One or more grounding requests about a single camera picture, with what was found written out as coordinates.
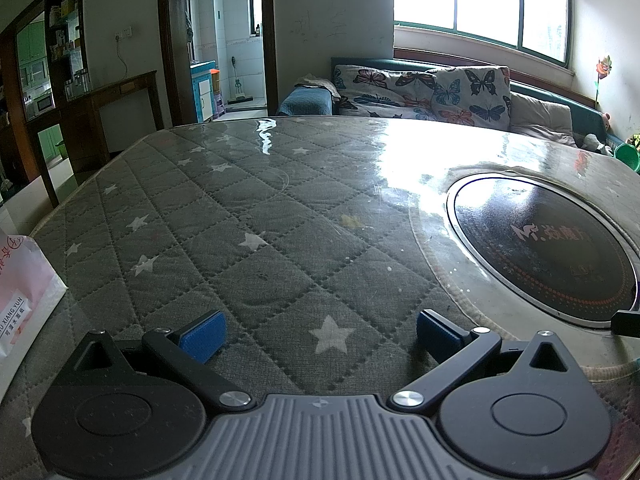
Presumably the wooden shelf divider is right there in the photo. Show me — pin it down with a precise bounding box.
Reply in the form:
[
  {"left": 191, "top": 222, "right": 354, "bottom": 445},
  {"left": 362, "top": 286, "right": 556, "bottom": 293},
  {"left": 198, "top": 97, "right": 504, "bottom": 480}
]
[{"left": 0, "top": 0, "right": 87, "bottom": 196}]

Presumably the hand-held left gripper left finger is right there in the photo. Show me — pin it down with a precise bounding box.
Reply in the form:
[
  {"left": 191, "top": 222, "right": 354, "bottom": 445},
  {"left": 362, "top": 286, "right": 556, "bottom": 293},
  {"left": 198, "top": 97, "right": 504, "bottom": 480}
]
[{"left": 52, "top": 310, "right": 253, "bottom": 413}]

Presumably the round black induction cooker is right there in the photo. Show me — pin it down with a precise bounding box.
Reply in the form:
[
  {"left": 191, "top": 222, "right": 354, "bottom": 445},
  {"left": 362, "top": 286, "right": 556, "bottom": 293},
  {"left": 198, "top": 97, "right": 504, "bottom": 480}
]
[{"left": 446, "top": 172, "right": 640, "bottom": 332}]

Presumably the beige cushion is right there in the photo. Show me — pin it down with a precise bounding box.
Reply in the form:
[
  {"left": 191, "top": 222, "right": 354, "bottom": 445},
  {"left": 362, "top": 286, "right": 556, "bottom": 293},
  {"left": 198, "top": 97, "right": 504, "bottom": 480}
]
[{"left": 509, "top": 92, "right": 577, "bottom": 148}]

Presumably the beige towel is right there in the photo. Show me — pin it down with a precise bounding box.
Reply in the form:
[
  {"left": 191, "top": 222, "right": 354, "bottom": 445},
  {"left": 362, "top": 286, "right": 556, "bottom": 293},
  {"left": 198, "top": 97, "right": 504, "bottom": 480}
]
[{"left": 294, "top": 73, "right": 342, "bottom": 99}]

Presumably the dark wooden door frame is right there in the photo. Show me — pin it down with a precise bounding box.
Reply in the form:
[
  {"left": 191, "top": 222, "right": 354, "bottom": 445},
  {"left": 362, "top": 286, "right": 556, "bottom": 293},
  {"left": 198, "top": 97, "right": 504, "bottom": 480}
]
[{"left": 157, "top": 0, "right": 279, "bottom": 127}]

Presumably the blue covered stool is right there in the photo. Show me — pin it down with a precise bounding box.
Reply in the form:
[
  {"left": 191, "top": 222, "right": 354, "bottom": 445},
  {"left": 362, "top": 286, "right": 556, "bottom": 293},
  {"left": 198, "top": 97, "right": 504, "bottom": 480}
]
[{"left": 277, "top": 85, "right": 336, "bottom": 117}]

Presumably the wooden console table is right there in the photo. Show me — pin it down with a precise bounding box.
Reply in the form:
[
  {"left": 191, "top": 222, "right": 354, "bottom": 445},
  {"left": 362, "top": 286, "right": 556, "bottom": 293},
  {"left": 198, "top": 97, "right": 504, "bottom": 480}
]
[{"left": 64, "top": 70, "right": 167, "bottom": 162}]

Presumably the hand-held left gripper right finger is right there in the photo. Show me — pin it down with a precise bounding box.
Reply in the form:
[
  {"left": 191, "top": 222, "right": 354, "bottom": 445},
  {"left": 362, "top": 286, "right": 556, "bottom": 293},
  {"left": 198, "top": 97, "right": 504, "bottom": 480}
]
[{"left": 389, "top": 310, "right": 591, "bottom": 412}]

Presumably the blue cabinet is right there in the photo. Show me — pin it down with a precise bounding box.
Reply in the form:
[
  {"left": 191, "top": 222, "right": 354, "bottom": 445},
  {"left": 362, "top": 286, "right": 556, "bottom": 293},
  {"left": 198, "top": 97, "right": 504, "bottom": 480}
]
[{"left": 189, "top": 61, "right": 217, "bottom": 122}]

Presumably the floor squeegee mop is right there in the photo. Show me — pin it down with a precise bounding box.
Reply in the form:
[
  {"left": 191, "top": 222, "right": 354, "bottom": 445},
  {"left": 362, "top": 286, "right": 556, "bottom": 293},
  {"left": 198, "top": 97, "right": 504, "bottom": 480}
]
[{"left": 226, "top": 57, "right": 254, "bottom": 107}]

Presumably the teal sofa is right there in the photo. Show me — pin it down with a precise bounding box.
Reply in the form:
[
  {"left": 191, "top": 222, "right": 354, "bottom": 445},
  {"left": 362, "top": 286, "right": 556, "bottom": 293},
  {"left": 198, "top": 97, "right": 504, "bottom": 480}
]
[{"left": 330, "top": 56, "right": 627, "bottom": 150}]

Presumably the green bucket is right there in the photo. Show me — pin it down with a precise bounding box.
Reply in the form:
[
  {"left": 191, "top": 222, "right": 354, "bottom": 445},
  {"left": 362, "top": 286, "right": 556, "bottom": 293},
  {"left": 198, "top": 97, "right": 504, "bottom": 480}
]
[{"left": 613, "top": 142, "right": 640, "bottom": 175}]

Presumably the window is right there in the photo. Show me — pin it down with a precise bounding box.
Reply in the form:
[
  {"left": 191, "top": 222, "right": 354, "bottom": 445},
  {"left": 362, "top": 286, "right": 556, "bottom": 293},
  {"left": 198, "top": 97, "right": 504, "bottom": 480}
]
[{"left": 393, "top": 0, "right": 572, "bottom": 70}]

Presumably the grey plush toy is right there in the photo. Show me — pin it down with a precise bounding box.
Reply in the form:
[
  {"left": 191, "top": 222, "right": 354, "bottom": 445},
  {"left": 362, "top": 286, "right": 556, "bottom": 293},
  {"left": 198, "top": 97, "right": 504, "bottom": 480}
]
[{"left": 581, "top": 133, "right": 614, "bottom": 157}]

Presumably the pink white tissue pack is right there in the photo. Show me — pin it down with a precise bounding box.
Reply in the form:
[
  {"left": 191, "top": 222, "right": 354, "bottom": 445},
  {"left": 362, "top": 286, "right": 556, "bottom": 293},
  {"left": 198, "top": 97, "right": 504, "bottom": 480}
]
[{"left": 0, "top": 232, "right": 69, "bottom": 402}]

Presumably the butterfly print cushion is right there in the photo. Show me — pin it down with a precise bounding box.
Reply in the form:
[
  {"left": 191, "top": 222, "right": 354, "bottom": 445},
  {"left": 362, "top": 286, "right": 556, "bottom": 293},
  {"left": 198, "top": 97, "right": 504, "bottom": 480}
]
[
  {"left": 431, "top": 66, "right": 512, "bottom": 129},
  {"left": 332, "top": 63, "right": 439, "bottom": 120}
]

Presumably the colourful pinwheel toy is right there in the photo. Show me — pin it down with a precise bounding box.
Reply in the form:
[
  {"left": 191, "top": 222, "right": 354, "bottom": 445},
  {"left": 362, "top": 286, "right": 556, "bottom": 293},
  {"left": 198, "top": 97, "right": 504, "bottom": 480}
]
[{"left": 594, "top": 54, "right": 614, "bottom": 107}]

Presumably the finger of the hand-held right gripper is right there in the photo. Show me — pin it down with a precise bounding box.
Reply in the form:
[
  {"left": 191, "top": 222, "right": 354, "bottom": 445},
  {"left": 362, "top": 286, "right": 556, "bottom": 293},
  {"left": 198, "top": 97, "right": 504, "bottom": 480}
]
[{"left": 612, "top": 311, "right": 640, "bottom": 337}]

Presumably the grey star quilted table cover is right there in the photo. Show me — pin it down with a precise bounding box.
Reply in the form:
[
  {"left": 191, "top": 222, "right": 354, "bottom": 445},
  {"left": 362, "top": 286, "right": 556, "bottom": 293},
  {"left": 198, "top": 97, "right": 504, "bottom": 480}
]
[{"left": 0, "top": 115, "right": 640, "bottom": 480}]

